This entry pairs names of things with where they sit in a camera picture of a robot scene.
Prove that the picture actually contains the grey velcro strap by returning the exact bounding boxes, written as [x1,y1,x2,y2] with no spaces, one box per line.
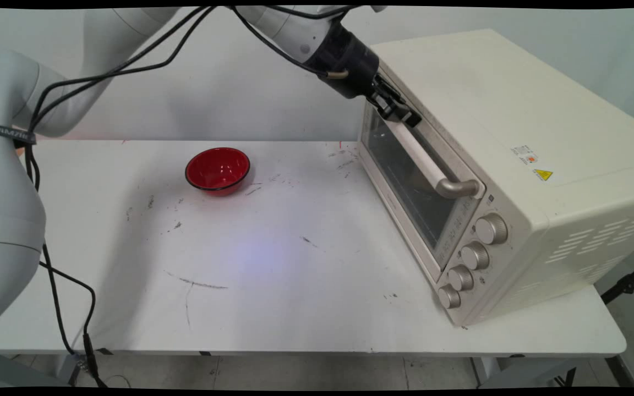
[0,125,37,146]

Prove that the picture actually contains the red bowl with black rim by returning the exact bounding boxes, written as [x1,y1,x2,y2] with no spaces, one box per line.
[185,147,252,197]

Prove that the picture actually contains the long black cable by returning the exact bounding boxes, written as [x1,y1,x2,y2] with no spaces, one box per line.
[24,7,210,355]
[24,7,220,387]

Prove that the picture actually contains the oven door with white handle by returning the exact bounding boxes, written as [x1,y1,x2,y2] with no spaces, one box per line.
[358,102,486,282]

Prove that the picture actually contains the silver oven knob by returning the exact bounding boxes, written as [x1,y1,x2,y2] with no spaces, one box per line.
[475,213,509,245]
[438,284,462,310]
[460,241,490,271]
[448,265,475,292]

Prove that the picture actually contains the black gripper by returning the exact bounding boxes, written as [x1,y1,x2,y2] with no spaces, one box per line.
[309,21,423,128]

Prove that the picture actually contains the black tripod stand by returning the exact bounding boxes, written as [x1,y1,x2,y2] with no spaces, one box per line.
[600,258,634,306]

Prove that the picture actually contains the white label with orange mark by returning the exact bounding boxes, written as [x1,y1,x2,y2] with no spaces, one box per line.
[511,145,538,164]

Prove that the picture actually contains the grey table leg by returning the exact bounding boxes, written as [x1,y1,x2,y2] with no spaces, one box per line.
[470,356,577,389]

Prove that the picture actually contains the cream toaster oven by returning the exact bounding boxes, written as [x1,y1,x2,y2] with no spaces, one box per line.
[357,29,634,328]

